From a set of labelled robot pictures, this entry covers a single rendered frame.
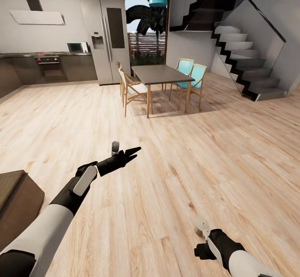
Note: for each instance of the fridge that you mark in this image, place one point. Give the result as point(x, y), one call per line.
point(106, 27)

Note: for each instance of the microwave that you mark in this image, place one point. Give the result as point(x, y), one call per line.
point(78, 47)

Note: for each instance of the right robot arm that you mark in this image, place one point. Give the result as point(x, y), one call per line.
point(232, 255)

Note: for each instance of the cabinet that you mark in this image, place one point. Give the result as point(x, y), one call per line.
point(20, 201)

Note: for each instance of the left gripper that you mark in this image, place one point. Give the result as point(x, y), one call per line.
point(119, 160)

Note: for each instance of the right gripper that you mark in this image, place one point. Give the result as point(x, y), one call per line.
point(203, 252)

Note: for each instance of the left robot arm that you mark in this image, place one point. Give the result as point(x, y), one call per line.
point(32, 252)

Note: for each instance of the pillar candle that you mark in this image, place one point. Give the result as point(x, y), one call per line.
point(200, 225)

